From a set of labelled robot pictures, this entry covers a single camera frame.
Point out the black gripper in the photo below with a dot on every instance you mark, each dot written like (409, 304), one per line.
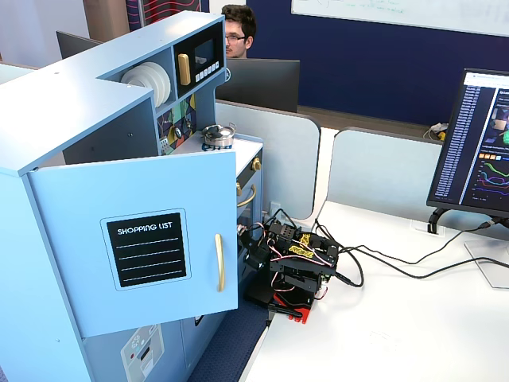
(253, 253)

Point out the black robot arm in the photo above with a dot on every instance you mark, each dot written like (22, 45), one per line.
(306, 254)

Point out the blue shopping list cabinet door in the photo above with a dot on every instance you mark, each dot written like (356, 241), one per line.
(79, 238)

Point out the light blue toy kitchen cabinet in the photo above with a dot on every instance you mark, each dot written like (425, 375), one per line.
(59, 99)

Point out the red table clamp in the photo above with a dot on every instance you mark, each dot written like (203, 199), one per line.
(300, 314)

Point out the grey desk divider panel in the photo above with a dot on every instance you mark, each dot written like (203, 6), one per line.
(381, 171)
(286, 159)

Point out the silver toy pot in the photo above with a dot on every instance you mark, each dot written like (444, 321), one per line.
(219, 142)

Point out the silver pot lid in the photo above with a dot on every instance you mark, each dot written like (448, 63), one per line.
(216, 130)

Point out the wide black monitor back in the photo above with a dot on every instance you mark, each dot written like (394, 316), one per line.
(262, 83)

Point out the white toy plate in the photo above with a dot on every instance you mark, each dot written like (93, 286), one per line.
(161, 86)
(137, 76)
(169, 85)

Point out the black toy microwave door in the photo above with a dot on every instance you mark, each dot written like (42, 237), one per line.
(207, 51)

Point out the black rimmed glasses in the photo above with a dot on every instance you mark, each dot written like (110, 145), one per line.
(234, 39)

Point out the yellow small object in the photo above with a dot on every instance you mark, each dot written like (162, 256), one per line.
(440, 136)

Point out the dark haired person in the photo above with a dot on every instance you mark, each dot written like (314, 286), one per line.
(238, 24)

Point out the silver monitor stand base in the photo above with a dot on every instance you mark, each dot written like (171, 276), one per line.
(487, 262)

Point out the lit computer monitor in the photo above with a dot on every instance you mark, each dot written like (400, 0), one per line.
(473, 139)

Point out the red line pattern banner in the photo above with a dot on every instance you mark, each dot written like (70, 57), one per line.
(167, 8)

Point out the white whiteboard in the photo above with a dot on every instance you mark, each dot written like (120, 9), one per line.
(397, 10)

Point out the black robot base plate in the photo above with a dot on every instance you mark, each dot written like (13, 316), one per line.
(258, 292)

